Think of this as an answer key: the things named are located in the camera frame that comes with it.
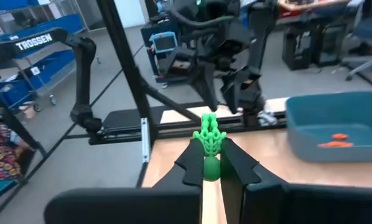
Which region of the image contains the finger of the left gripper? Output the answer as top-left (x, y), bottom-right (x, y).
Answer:
top-left (190, 60), bottom-right (220, 112)
top-left (220, 70), bottom-right (252, 114)

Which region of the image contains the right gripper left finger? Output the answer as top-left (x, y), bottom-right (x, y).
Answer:
top-left (44, 138), bottom-right (205, 224)

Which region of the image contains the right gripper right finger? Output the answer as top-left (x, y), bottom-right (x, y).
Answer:
top-left (220, 137), bottom-right (372, 224)

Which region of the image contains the green skeleton toy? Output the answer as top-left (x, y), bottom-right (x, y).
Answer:
top-left (192, 113), bottom-right (228, 182)

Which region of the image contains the black equipment cart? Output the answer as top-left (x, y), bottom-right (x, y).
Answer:
top-left (140, 17), bottom-right (205, 90)

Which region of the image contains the blue framed small screen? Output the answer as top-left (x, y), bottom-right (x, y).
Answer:
top-left (149, 30), bottom-right (179, 54)

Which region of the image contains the silver aluminium bar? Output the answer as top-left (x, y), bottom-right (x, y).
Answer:
top-left (141, 117), bottom-right (152, 164)

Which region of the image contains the teal plastic bin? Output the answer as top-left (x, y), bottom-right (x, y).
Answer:
top-left (284, 90), bottom-right (372, 163)

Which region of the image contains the black computer tower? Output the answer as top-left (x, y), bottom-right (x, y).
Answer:
top-left (315, 22), bottom-right (349, 68)
top-left (281, 27), bottom-right (314, 72)

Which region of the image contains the wooden top desk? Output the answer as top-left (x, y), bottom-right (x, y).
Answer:
top-left (277, 0), bottom-right (366, 19)

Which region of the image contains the grey office chair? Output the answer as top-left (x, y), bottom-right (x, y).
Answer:
top-left (341, 14), bottom-right (372, 82)

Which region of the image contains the person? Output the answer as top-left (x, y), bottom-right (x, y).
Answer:
top-left (0, 98), bottom-right (37, 206)

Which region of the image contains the blue utility cart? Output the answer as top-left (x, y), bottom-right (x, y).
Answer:
top-left (0, 0), bottom-right (88, 113)

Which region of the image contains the silver mounting bracket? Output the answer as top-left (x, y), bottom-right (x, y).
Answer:
top-left (256, 109), bottom-right (280, 126)

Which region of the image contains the black table frame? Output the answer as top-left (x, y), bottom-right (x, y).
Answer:
top-left (0, 0), bottom-right (288, 218)

